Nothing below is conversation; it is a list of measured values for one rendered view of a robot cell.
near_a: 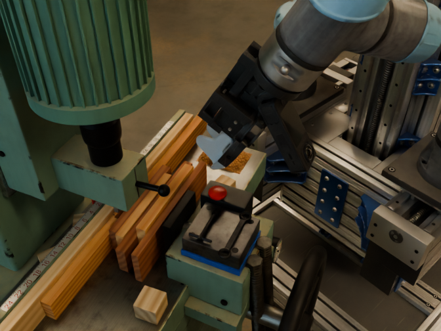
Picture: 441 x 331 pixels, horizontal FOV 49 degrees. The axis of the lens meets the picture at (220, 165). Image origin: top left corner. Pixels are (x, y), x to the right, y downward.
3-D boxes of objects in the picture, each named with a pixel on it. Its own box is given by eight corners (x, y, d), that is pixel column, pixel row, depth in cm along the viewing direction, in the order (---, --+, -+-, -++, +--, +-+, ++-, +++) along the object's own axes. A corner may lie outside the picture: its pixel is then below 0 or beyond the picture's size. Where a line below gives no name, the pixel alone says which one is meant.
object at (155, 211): (149, 259, 83) (145, 230, 78) (140, 256, 83) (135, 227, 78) (195, 194, 95) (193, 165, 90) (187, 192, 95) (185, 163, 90)
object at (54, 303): (56, 320, 74) (50, 305, 71) (45, 315, 75) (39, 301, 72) (218, 113, 115) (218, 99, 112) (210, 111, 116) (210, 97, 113)
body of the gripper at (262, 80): (217, 91, 70) (260, 31, 61) (264, 128, 71) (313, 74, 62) (193, 119, 65) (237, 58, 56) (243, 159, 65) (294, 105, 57)
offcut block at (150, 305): (146, 297, 77) (144, 284, 75) (168, 304, 76) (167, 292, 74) (135, 317, 74) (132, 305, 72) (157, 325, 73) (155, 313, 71)
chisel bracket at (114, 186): (128, 219, 78) (121, 181, 73) (59, 194, 83) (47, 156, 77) (152, 190, 83) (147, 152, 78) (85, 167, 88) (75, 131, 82)
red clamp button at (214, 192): (222, 203, 77) (222, 199, 76) (205, 198, 78) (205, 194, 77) (230, 192, 79) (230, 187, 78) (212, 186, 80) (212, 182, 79)
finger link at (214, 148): (188, 148, 74) (216, 112, 67) (219, 171, 75) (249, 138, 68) (179, 159, 72) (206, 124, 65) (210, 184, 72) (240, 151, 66)
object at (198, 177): (142, 282, 79) (137, 257, 75) (135, 280, 80) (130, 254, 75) (207, 187, 96) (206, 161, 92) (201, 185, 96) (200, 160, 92)
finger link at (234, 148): (225, 146, 71) (255, 111, 65) (234, 154, 71) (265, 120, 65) (211, 166, 68) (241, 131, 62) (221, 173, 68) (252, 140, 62)
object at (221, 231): (239, 276, 73) (240, 253, 69) (175, 252, 76) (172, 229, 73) (269, 218, 82) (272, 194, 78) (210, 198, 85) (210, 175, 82)
